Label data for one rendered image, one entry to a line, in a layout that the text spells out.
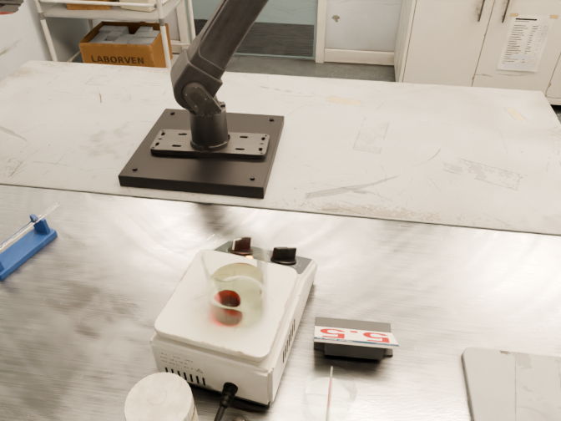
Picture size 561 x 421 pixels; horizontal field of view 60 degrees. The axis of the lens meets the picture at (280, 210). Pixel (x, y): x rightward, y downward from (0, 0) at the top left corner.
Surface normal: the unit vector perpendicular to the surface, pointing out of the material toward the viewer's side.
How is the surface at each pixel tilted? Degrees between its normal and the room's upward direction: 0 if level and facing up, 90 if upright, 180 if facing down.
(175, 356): 90
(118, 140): 0
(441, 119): 0
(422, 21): 90
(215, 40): 82
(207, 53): 77
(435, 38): 90
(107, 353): 0
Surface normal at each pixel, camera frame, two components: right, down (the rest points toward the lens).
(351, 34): -0.15, 0.63
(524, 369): 0.00, -0.77
